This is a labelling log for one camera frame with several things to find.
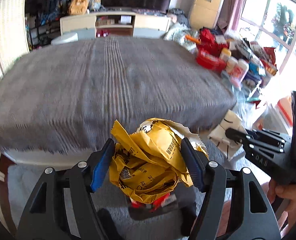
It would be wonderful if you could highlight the red snack bag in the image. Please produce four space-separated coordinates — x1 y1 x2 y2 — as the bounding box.
130 193 177 212

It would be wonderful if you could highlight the yellow paper bag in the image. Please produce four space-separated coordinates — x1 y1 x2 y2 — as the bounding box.
109 118 209 204

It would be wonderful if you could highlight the grey trash bin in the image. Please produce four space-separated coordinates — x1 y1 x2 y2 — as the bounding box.
126 183 196 221

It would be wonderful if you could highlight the person's right hand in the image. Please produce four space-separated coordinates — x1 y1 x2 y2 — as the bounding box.
267 179 296 236

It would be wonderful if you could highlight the white pink-label bottle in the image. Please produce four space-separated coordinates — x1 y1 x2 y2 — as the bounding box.
230 59 249 86

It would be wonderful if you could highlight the white yellow-lid bottle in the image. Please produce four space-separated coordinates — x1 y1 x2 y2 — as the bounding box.
220 48 232 62

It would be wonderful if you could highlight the red packaged goods box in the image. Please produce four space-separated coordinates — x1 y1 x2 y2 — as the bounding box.
196 49 226 72

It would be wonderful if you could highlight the pink curtain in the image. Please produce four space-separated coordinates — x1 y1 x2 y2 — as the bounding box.
217 0 245 30

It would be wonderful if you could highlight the grey plaid table cloth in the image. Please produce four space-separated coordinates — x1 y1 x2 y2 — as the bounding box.
0 36 236 154

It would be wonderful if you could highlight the tall cardboard box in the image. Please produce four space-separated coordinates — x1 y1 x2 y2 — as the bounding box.
189 0 223 29

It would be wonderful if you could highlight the yellow plush toy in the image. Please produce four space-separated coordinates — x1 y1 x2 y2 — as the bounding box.
68 0 89 15

